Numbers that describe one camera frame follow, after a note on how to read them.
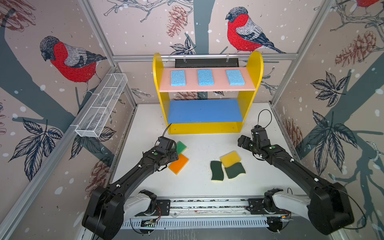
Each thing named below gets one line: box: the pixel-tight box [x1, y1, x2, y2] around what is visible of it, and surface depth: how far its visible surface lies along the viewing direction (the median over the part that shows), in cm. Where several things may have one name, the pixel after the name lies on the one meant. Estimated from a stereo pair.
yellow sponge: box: [220, 151, 242, 168], surface depth 92 cm
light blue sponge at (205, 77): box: [197, 69, 215, 86], surface depth 78 cm
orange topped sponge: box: [168, 153, 190, 176], surface depth 89 cm
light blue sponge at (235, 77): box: [225, 69, 245, 86], surface depth 78 cm
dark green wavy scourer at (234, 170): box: [224, 162, 246, 179], surface depth 87 cm
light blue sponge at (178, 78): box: [170, 70, 186, 87], surface depth 78 cm
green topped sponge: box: [176, 141, 188, 156], surface depth 97 cm
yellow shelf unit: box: [152, 51, 264, 135], surface depth 83 cm
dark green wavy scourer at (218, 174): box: [210, 160, 224, 181], surface depth 86 cm
